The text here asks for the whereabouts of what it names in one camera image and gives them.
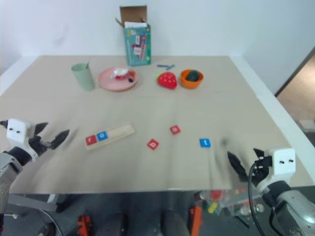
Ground dark green toy fruit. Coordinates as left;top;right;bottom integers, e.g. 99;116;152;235
186;70;200;82

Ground orange bar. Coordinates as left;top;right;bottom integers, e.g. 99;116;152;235
189;205;203;233

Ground wooden letter tray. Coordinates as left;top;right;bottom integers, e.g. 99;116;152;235
84;121;136;151

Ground clear bag of toys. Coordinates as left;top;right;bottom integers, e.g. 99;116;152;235
199;189;265;217

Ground small grey box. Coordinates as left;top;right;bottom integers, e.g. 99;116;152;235
298;119;315;133

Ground orange black toy vehicle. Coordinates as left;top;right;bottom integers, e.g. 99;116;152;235
77;214;94;236

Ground orange bowl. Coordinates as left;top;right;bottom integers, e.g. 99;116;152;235
180;69;204;89

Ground clear red snack packet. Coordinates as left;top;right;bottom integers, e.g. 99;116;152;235
110;68;137;83

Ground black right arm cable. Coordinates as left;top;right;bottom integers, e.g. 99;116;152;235
248;161;281;236

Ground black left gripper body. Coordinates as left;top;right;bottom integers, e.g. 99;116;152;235
28;134;54;157

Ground brown door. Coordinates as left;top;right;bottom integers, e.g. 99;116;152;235
274;46;315;148

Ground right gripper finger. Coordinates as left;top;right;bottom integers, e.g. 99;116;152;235
226;151;249;183
253;147;266;161

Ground pink plate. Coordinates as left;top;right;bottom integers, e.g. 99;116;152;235
98;67;140;92

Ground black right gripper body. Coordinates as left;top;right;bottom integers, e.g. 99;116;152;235
250;156;273;188

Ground red toy strawberry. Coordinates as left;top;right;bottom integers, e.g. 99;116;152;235
154;71;178;89

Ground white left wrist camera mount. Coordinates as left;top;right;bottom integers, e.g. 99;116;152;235
6;118;39;158

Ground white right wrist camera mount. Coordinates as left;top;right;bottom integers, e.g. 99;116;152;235
255;147;296;195

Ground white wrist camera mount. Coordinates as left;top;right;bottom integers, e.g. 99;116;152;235
255;147;296;195
6;118;39;158

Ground green cardboard game box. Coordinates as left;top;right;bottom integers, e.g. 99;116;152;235
115;5;152;67

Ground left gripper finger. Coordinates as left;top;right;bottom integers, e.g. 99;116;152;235
31;122;49;136
47;129;70;149

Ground white papers in box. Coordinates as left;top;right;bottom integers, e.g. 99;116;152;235
124;21;148;29

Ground pale green cup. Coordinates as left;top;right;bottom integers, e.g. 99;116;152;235
71;63;96;92

